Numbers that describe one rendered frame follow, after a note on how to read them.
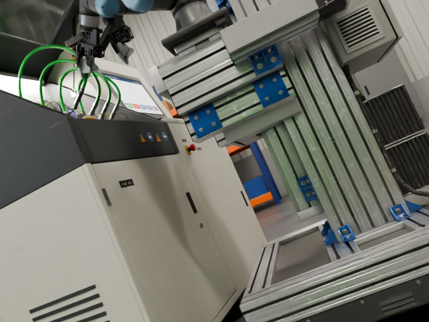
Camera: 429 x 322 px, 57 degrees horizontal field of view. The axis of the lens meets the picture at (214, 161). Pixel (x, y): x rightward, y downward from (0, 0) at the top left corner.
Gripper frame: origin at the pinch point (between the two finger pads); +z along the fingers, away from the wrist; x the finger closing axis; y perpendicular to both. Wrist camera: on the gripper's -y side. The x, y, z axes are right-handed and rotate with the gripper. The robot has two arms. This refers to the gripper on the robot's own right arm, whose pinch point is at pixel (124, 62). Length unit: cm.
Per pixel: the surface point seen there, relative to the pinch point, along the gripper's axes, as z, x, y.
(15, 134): 22, -47, -25
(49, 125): 26, -47, -10
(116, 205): 58, -41, -3
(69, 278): 74, -47, -26
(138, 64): -252, 602, -267
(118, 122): 27.8, -19.3, -3.0
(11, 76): -21, -6, -54
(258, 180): 74, 515, -106
